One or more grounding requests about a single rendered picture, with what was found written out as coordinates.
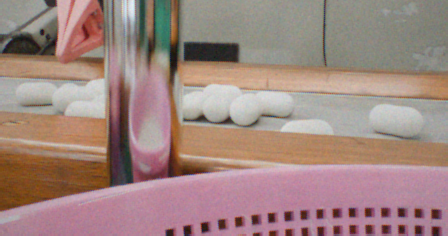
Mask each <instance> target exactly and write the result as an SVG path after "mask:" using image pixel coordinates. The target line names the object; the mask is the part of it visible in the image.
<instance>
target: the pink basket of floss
mask: <svg viewBox="0 0 448 236"><path fill-rule="evenodd" d="M337 208H339V213H340V218H333V211H332V209H337ZM348 208H355V217H349V215H348ZM365 208H372V214H371V217H365ZM381 208H388V217H381ZM397 208H405V217H398V211H397ZM414 208H419V209H422V218H414ZM320 209H323V218H316V210H320ZM431 209H438V219H436V218H432V214H431ZM300 210H307V219H301V214H300ZM288 211H291V221H285V220H284V212H288ZM273 212H275V222H270V223H268V213H273ZM251 215H258V218H259V223H258V224H253V225H252V219H251ZM235 217H242V226H237V227H235ZM219 219H225V224H226V228H224V229H219V228H218V221H217V220H219ZM207 221H208V230H209V231H207V232H202V230H201V224H200V223H203V222H207ZM185 225H191V234H189V235H186V236H238V235H243V236H253V235H252V233H257V232H259V236H269V231H274V230H276V236H285V229H292V236H302V234H301V228H303V227H308V236H438V235H432V227H435V226H438V233H439V236H448V167H427V166H410V165H318V166H284V167H273V168H261V169H244V170H236V171H221V172H215V173H203V174H197V175H186V176H181V177H171V178H166V179H157V180H153V181H144V182H140V183H136V184H128V185H125V186H116V187H112V188H106V189H102V190H95V191H93V192H86V193H82V194H76V195H72V196H66V197H63V198H57V199H54V200H52V199H51V200H49V201H43V202H40V203H34V204H31V205H25V206H22V207H17V208H14V209H10V210H7V211H1V212H0V236H166V235H165V230H169V229H171V228H173V236H184V230H183V226H185ZM349 225H356V234H350V228H349ZM365 225H372V234H366V233H365ZM382 225H388V234H382ZM398 225H405V234H398ZM415 225H419V226H421V235H415ZM333 226H339V227H340V235H333ZM317 227H324V235H318V229H317Z"/></svg>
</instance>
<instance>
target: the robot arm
mask: <svg viewBox="0 0 448 236"><path fill-rule="evenodd" d="M44 1H45V4H46V5H47V6H48V7H57V12H58V21H59V35H58V41H57V48H56V56H57V58H58V60H59V61H60V63H61V64H67V63H69V62H71V61H72V60H75V58H78V57H80V55H83V54H84V53H87V52H88V51H92V50H93V49H97V48H98V47H99V46H103V0H44Z"/></svg>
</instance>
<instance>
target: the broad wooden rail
mask: <svg viewBox="0 0 448 236"><path fill-rule="evenodd" d="M0 77H4V78H29V79H42V80H68V81H81V82H90V81H92V80H101V79H104V57H97V58H92V57H78V58H75V60H72V61H71V62H69V63H67V64H61V63H60V61H59V60H58V58H57V56H41V55H23V54H0ZM211 84H219V85H226V86H236V87H237V88H240V90H264V91H276V92H289V93H315V94H328V95H354V96H367V97H393V98H406V99H431V100H444V101H448V71H425V70H408V69H373V68H356V67H338V66H304V65H286V64H251V63H233V62H215V61H184V86H185V87H198V88H206V86H209V85H211Z"/></svg>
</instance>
